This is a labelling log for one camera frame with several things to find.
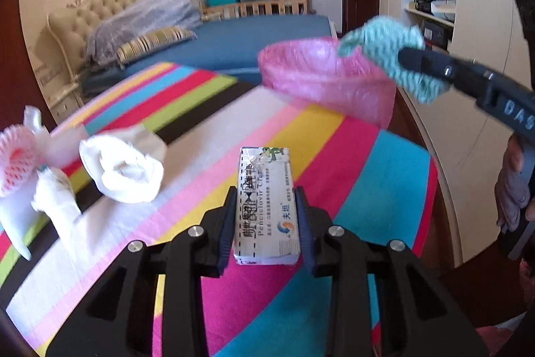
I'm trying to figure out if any teal foam net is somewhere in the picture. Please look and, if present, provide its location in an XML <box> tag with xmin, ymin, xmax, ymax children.
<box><xmin>338</xmin><ymin>16</ymin><xmax>450</xmax><ymax>104</ymax></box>

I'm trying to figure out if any striped multicolour tablecloth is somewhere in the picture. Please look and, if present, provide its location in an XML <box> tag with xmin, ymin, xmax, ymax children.
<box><xmin>0</xmin><ymin>62</ymin><xmax>439</xmax><ymax>357</ymax></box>

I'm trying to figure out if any white wall cabinet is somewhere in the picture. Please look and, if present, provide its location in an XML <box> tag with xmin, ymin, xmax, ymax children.
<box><xmin>374</xmin><ymin>0</ymin><xmax>535</xmax><ymax>266</ymax></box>

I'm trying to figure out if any grey duvet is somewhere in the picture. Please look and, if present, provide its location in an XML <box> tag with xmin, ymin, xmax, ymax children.
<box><xmin>86</xmin><ymin>0</ymin><xmax>203</xmax><ymax>63</ymax></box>

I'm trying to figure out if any wooden crib rail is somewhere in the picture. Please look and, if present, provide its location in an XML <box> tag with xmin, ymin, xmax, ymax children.
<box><xmin>200</xmin><ymin>0</ymin><xmax>312</xmax><ymax>20</ymax></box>

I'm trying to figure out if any striped pillow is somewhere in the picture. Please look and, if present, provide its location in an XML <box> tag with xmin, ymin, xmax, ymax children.
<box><xmin>116</xmin><ymin>26</ymin><xmax>198</xmax><ymax>65</ymax></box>

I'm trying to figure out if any black shelf box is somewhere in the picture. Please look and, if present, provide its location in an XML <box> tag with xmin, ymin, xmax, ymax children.
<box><xmin>420</xmin><ymin>19</ymin><xmax>446</xmax><ymax>44</ymax></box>

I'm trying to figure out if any pink trash bag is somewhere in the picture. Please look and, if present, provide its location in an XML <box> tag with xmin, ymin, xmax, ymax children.
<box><xmin>257</xmin><ymin>37</ymin><xmax>397</xmax><ymax>127</ymax></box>

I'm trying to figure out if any cream nightstand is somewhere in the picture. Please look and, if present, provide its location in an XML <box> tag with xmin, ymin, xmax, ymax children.
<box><xmin>49</xmin><ymin>75</ymin><xmax>86</xmax><ymax>123</ymax></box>

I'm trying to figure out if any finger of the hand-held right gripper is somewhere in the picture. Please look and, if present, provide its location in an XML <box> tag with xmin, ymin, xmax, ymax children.
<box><xmin>397</xmin><ymin>48</ymin><xmax>495</xmax><ymax>102</ymax></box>

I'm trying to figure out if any person's right hand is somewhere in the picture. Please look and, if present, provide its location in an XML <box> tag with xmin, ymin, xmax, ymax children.
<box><xmin>495</xmin><ymin>135</ymin><xmax>535</xmax><ymax>235</ymax></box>

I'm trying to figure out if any brown wooden pillar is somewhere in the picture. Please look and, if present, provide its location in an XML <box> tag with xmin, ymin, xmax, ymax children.
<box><xmin>0</xmin><ymin>0</ymin><xmax>23</xmax><ymax>123</ymax></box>

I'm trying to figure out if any white medicine box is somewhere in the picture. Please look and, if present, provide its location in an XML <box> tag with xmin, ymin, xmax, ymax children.
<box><xmin>235</xmin><ymin>146</ymin><xmax>302</xmax><ymax>266</ymax></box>

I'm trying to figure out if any bed with blue sheet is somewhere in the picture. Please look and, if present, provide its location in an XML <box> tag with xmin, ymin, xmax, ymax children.
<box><xmin>81</xmin><ymin>14</ymin><xmax>337</xmax><ymax>98</ymax></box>

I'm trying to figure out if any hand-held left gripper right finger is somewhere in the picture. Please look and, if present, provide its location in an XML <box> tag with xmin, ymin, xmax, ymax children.
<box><xmin>294</xmin><ymin>186</ymin><xmax>488</xmax><ymax>357</ymax></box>

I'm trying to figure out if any pink and orange foam net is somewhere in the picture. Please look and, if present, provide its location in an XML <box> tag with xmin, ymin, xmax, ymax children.
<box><xmin>0</xmin><ymin>123</ymin><xmax>47</xmax><ymax>199</ymax></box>

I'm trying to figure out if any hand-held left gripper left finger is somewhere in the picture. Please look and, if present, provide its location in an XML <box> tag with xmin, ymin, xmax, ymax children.
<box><xmin>45</xmin><ymin>186</ymin><xmax>237</xmax><ymax>357</ymax></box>

